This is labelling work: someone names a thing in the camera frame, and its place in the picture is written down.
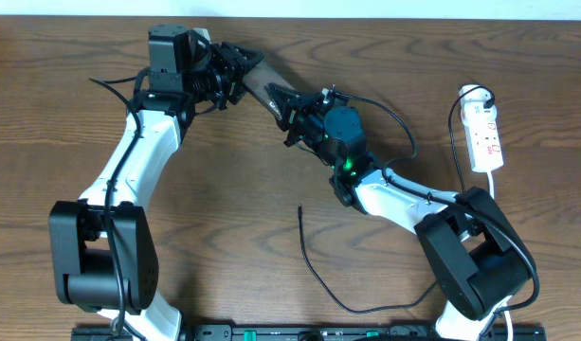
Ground Galaxy S25 Ultra smartphone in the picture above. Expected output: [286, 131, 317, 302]
[243, 60, 296, 121]

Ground black charging cable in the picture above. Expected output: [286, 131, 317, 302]
[297, 85, 497, 315]

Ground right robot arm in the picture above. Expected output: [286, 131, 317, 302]
[264, 83, 540, 340]

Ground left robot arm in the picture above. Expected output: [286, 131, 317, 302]
[48, 25, 263, 340]

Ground white power strip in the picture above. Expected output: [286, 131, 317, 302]
[459, 84, 503, 173]

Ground white power strip cord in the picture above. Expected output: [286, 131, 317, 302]
[485, 170, 515, 341]

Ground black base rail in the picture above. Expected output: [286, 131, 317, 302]
[70, 325, 547, 341]

